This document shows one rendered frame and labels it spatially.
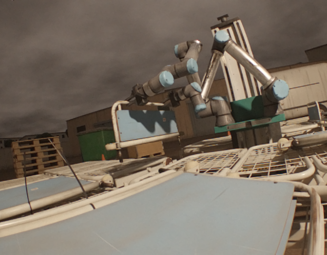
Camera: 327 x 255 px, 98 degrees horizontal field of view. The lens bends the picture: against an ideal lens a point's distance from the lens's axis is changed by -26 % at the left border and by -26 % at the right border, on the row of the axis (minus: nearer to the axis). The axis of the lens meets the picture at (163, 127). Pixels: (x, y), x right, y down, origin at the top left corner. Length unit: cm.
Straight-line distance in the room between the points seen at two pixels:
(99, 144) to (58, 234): 666
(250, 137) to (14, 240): 190
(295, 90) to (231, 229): 828
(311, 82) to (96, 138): 877
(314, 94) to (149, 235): 860
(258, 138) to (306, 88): 687
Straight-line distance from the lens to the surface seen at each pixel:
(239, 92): 197
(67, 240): 33
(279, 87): 152
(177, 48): 169
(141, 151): 696
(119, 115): 117
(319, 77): 896
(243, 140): 192
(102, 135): 686
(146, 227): 33
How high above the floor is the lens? 72
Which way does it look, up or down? 3 degrees up
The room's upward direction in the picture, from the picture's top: 10 degrees counter-clockwise
